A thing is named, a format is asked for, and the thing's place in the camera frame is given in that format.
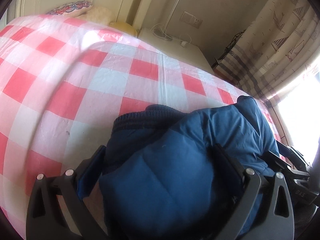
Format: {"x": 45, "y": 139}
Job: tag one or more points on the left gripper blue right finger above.
{"x": 229, "y": 172}

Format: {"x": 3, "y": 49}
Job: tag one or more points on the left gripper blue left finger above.
{"x": 88, "y": 172}

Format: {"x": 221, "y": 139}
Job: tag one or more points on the blue puffer jacket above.
{"x": 161, "y": 179}

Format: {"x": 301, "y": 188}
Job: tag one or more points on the red white checkered bed sheet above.
{"x": 63, "y": 83}

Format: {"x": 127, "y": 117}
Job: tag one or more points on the white bedside table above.
{"x": 190, "y": 54}

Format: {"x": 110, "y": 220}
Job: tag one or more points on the small white charger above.
{"x": 184, "y": 43}

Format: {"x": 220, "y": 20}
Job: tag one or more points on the striped patterned curtain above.
{"x": 281, "y": 44}

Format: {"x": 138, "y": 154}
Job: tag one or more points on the white slim desk lamp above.
{"x": 160, "y": 31}

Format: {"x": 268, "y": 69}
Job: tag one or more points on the peach yellow pillow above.
{"x": 99, "y": 15}

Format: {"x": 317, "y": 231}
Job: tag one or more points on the colourful patterned cushion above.
{"x": 73, "y": 9}

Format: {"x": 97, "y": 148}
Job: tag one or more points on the wall socket panel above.
{"x": 191, "y": 20}

